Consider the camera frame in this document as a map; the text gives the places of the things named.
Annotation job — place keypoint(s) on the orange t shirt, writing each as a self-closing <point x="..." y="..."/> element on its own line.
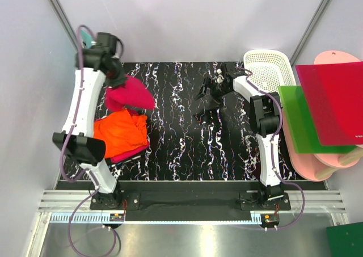
<point x="100" y="128"/>

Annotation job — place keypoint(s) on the white plastic basket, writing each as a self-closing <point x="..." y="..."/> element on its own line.
<point x="266" y="71"/>

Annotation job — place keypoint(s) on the white slotted cable duct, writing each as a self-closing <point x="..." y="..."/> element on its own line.
<point x="110" y="218"/>

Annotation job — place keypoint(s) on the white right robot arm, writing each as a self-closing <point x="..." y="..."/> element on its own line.
<point x="265" y="120"/>

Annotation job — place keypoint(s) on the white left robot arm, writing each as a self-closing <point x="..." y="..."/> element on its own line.
<point x="96" y="66"/>

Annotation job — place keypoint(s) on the dark green board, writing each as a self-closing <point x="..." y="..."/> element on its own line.
<point x="345" y="240"/>

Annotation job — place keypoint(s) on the red translucent plastic sheet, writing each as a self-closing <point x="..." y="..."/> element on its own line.
<point x="333" y="93"/>

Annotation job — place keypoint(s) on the pink round stool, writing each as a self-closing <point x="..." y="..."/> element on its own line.
<point x="319" y="167"/>

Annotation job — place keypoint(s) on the aluminium rail frame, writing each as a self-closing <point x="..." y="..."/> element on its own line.
<point x="315" y="201"/>

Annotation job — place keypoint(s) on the green translucent plastic sheet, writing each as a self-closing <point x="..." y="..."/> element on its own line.
<point x="300" y="123"/>

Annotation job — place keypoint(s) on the magenta folded t shirt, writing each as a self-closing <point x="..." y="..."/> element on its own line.
<point x="126" y="155"/>

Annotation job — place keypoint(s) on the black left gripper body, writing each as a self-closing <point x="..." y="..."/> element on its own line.
<point x="117" y="76"/>

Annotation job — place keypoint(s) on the red t shirt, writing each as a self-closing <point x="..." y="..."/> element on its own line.
<point x="132" y="93"/>

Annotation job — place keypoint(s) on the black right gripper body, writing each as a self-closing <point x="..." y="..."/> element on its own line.
<point x="218" y="89"/>

